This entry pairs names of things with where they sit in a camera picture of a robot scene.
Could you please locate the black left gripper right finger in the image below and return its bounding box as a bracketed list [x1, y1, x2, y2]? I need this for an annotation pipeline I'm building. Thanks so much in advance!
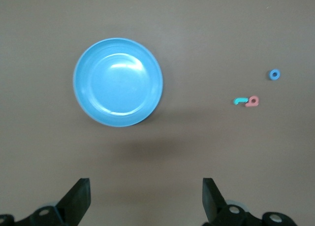
[202, 178, 261, 226]

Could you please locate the blue plate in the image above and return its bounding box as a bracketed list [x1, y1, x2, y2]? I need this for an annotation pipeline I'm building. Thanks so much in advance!
[73, 37, 164, 128]

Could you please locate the brown table cover sheet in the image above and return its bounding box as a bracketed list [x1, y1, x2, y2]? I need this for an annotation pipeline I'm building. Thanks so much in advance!
[0, 0, 315, 226]

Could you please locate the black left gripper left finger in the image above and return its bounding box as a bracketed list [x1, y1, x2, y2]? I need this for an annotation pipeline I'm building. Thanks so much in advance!
[31, 178, 91, 226]

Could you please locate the pink letter g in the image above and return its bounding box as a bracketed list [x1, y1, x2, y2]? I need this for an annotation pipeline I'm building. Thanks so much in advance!
[245, 95, 259, 107]

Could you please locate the blue letter o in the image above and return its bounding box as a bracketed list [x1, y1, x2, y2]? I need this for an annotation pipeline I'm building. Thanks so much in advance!
[268, 68, 282, 81]

